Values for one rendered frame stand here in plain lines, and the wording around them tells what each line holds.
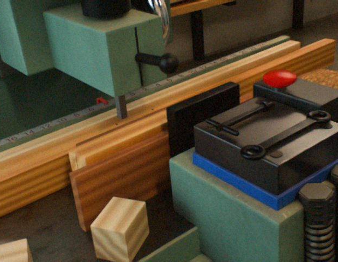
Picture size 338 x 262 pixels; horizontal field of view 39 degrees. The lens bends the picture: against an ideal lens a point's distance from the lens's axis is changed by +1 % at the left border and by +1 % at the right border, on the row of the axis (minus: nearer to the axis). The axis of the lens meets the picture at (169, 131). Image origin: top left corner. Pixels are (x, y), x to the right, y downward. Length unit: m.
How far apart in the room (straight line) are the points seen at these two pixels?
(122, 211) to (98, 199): 0.04
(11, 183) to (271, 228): 0.27
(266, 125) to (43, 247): 0.23
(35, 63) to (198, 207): 0.27
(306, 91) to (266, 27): 3.51
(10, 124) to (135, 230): 0.33
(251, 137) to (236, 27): 3.37
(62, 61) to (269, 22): 3.46
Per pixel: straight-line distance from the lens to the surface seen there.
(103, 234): 0.42
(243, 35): 3.82
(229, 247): 0.44
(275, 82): 0.45
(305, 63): 0.78
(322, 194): 0.39
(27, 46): 0.59
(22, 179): 0.52
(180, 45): 3.46
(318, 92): 0.46
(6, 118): 0.71
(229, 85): 0.51
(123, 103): 0.56
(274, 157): 0.37
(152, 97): 0.61
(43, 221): 0.51
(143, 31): 0.49
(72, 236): 0.48
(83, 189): 0.45
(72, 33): 0.53
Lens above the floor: 1.19
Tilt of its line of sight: 28 degrees down
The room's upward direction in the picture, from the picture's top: 5 degrees counter-clockwise
